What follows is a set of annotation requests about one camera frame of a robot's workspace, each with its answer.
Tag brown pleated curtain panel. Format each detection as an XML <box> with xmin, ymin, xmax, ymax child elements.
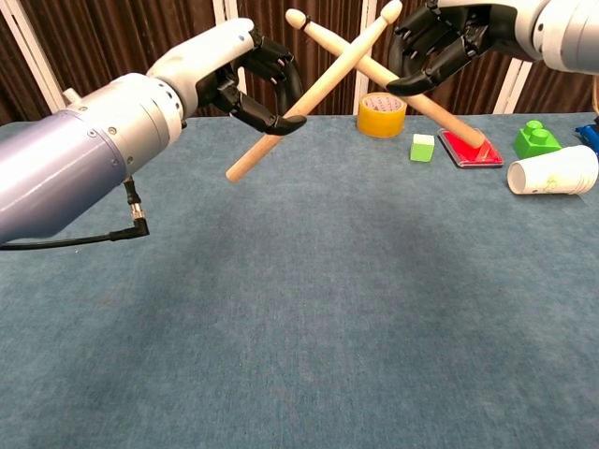
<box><xmin>21</xmin><ymin>0</ymin><xmax>230</xmax><ymax>121</ymax></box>
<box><xmin>236</xmin><ymin>0</ymin><xmax>364</xmax><ymax>117</ymax></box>
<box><xmin>514</xmin><ymin>58</ymin><xmax>599</xmax><ymax>114</ymax></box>
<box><xmin>369</xmin><ymin>0</ymin><xmax>525</xmax><ymax>116</ymax></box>
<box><xmin>0</xmin><ymin>13</ymin><xmax>57</xmax><ymax>126</ymax></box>

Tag green toy building brick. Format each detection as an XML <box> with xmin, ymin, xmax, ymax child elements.
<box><xmin>513</xmin><ymin>120</ymin><xmax>562</xmax><ymax>160</ymax></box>

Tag blue felt table mat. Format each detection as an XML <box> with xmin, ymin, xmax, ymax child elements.
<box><xmin>0</xmin><ymin>111</ymin><xmax>599</xmax><ymax>449</ymax></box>

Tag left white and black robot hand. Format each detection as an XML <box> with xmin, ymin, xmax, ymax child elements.
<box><xmin>145</xmin><ymin>17</ymin><xmax>309</xmax><ymax>138</ymax></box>

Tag green and white foam block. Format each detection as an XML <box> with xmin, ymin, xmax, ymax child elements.
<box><xmin>409</xmin><ymin>133</ymin><xmax>436</xmax><ymax>164</ymax></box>

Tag blue snack packet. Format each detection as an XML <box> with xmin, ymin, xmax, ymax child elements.
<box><xmin>574</xmin><ymin>116</ymin><xmax>599</xmax><ymax>152</ymax></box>

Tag yellow packing tape roll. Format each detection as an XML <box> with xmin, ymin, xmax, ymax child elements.
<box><xmin>357</xmin><ymin>92</ymin><xmax>408</xmax><ymax>139</ymax></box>

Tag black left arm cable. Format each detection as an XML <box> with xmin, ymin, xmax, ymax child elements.
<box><xmin>0</xmin><ymin>176</ymin><xmax>152</xmax><ymax>252</ymax></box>

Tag red ink pad case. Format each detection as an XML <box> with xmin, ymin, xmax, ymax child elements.
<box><xmin>437</xmin><ymin>127</ymin><xmax>505</xmax><ymax>169</ymax></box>

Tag wooden drumstick with black band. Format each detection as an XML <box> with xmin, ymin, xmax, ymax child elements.
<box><xmin>285</xmin><ymin>7</ymin><xmax>488</xmax><ymax>150</ymax></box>

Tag white paper cup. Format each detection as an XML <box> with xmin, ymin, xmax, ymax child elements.
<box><xmin>506</xmin><ymin>144</ymin><xmax>599</xmax><ymax>196</ymax></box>

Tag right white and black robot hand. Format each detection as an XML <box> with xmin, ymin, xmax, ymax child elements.
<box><xmin>387</xmin><ymin>0</ymin><xmax>547</xmax><ymax>97</ymax></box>

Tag plain wooden drumstick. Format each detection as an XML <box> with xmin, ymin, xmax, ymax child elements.
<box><xmin>225</xmin><ymin>0</ymin><xmax>403</xmax><ymax>183</ymax></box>

